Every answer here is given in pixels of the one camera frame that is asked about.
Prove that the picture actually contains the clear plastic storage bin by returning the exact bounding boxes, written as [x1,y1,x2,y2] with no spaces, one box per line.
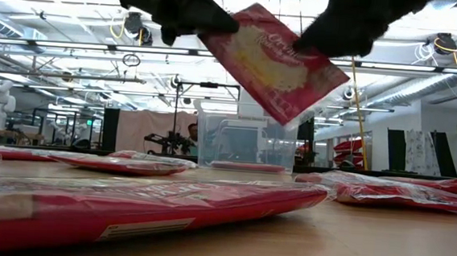
[191,98,302,176]

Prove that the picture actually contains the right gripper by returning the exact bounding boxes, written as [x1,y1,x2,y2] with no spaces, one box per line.
[292,0,436,65]

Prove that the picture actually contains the person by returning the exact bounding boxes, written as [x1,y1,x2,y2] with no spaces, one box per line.
[185,122,200,157]

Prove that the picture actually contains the hanging black cable loop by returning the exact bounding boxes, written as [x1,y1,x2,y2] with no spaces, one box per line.
[121,52,142,68]

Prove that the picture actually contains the silver ventilation duct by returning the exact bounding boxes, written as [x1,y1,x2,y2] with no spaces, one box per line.
[358,39,457,118]

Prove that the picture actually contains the long yellow hanging cable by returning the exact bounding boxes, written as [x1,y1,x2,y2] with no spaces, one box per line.
[342,55,377,171]

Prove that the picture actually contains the black camera stand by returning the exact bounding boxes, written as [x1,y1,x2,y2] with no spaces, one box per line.
[171,78,242,146]

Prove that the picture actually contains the black ceiling cable reel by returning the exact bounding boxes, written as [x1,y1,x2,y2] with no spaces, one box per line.
[122,10,145,35]
[138,26,154,47]

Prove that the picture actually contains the white building column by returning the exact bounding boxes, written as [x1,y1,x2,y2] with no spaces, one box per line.
[237,84,275,108]

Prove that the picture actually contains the white patterned cloth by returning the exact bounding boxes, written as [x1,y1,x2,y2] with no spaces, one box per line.
[401,128,434,176]

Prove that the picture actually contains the beige curtain partition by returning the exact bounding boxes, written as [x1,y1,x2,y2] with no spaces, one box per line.
[115,106,199,158]

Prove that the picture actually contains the background wooden table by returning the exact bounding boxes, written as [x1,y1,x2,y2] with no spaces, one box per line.
[0,126,47,147]

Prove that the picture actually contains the black workstation frame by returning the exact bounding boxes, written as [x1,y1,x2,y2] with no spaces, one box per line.
[29,107,105,151]

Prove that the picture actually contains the red Orville popcorn bag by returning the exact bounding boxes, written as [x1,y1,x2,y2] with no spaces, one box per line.
[107,149,200,170]
[0,145,99,167]
[293,167,457,213]
[0,161,330,256]
[208,160,287,175]
[191,0,356,131]
[47,153,190,180]
[381,172,457,196]

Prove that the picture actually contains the black upright panel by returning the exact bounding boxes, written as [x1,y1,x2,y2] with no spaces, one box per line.
[101,106,121,152]
[384,128,409,174]
[428,130,457,178]

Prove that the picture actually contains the long black hanging cable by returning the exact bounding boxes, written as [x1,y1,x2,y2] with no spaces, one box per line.
[293,0,305,36]

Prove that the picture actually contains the cable reel with yellow cable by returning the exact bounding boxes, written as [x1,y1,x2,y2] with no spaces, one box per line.
[433,31,457,56]

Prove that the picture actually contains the small ceiling cable reel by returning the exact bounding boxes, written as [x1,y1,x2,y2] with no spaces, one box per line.
[340,85,356,102]
[169,73,183,90]

